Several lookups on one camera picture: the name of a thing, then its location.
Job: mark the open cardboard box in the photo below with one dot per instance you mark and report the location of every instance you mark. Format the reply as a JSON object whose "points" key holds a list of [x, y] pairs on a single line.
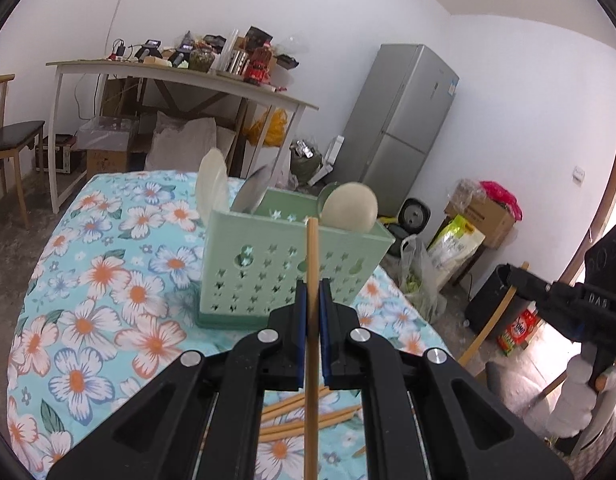
{"points": [[488, 222]]}

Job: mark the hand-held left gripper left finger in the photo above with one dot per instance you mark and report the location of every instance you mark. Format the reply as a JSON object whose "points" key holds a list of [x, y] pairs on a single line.
{"points": [[301, 320]]}

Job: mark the white-framed wooden-top desk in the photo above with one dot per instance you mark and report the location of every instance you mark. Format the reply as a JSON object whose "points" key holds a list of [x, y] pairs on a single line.
{"points": [[268, 94]]}

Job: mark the black tray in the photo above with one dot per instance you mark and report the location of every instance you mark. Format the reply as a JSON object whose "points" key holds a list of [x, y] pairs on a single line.
{"points": [[287, 61]]}

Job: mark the white plastic object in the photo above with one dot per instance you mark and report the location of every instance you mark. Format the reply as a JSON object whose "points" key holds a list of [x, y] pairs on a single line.
{"points": [[334, 152]]}

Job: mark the red detergent bag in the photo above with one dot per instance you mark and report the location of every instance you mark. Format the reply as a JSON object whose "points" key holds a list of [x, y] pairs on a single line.
{"points": [[518, 332]]}

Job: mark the grey refrigerator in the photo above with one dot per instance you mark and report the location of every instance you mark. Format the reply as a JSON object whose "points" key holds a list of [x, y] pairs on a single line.
{"points": [[403, 125]]}

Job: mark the light wooden chair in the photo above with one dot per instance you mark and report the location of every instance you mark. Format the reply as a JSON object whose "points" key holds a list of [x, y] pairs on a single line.
{"points": [[493, 325]]}

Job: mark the shiny metal spoon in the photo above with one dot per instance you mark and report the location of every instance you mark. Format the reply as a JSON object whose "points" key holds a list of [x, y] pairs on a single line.
{"points": [[253, 190]]}

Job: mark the white wall socket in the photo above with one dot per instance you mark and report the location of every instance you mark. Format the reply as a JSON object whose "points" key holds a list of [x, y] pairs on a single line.
{"points": [[579, 174]]}

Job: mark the black equipment case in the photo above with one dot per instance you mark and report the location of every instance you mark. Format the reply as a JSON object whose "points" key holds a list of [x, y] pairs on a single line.
{"points": [[58, 155]]}

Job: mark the white plastic spoon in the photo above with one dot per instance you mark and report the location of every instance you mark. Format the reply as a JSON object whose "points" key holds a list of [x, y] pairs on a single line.
{"points": [[210, 180]]}

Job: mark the red-labelled oil bottle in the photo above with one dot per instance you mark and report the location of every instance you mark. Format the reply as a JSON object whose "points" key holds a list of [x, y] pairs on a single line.
{"points": [[258, 67]]}

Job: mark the large white sack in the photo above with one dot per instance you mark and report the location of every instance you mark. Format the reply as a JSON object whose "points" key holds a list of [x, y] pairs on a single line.
{"points": [[180, 142]]}

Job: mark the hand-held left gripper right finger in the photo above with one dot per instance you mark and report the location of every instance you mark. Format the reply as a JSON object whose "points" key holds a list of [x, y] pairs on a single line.
{"points": [[324, 320]]}

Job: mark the pink plastic bag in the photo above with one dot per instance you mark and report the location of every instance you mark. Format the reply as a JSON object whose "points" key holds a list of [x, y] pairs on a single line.
{"points": [[503, 197]]}

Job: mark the wooden chair with black seat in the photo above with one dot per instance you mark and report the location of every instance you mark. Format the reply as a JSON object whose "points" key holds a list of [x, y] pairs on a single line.
{"points": [[13, 135]]}

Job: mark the black camera device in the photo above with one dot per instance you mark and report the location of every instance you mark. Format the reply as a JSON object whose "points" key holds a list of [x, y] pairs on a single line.
{"points": [[150, 50]]}

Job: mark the metal cans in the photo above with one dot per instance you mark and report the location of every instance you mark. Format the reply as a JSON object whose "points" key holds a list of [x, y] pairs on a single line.
{"points": [[236, 62]]}

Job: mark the green perforated utensil basket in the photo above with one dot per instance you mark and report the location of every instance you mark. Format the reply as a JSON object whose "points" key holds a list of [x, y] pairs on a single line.
{"points": [[268, 270]]}

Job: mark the black trash bin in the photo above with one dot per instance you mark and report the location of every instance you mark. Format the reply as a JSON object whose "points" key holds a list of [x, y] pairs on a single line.
{"points": [[488, 300]]}

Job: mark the black and white rice cooker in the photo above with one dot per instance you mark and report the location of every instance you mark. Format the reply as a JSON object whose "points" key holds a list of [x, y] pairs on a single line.
{"points": [[415, 215]]}

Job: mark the white plastic bag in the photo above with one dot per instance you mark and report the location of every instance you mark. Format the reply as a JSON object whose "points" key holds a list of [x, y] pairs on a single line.
{"points": [[420, 275]]}

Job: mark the crumpled clear plastic bag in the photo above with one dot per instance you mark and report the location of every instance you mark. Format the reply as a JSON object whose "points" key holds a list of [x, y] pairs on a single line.
{"points": [[470, 192]]}

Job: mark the dark carton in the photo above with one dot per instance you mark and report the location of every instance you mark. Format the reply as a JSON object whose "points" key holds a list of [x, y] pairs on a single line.
{"points": [[259, 37]]}

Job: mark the clear plastic wrap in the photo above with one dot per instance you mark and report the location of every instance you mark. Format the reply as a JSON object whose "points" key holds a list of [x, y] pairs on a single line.
{"points": [[290, 46]]}

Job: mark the yellow-green rice bag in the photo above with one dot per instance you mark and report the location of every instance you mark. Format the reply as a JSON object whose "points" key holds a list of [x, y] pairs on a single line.
{"points": [[453, 242]]}

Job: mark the green glass jar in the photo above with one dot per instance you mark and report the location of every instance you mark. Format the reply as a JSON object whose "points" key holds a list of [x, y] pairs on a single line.
{"points": [[201, 59]]}

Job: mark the dark green bag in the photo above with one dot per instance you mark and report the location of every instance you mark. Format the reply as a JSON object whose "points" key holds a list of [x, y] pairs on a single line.
{"points": [[305, 162]]}

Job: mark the large beige spoon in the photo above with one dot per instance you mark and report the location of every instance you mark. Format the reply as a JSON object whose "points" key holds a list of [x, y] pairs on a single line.
{"points": [[350, 207]]}

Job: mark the small white sack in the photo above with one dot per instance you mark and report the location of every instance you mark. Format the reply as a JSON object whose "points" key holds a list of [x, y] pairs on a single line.
{"points": [[227, 150]]}

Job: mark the clear plastic container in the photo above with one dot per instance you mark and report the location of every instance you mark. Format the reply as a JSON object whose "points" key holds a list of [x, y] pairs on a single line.
{"points": [[105, 132]]}

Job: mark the clear floor plastic bag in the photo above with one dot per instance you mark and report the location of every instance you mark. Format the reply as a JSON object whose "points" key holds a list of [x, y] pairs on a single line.
{"points": [[287, 176]]}

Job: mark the blue floral tablecloth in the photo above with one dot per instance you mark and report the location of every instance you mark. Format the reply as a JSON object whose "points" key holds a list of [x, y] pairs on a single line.
{"points": [[113, 285]]}

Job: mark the cardboard box under desk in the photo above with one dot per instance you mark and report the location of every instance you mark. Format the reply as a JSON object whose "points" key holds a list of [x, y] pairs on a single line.
{"points": [[108, 162]]}

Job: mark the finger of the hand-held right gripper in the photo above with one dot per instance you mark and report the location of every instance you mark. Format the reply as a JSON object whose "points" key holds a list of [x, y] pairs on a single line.
{"points": [[543, 292]]}

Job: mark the yellow plastic bag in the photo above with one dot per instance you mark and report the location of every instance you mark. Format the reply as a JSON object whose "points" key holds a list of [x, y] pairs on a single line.
{"points": [[268, 127]]}

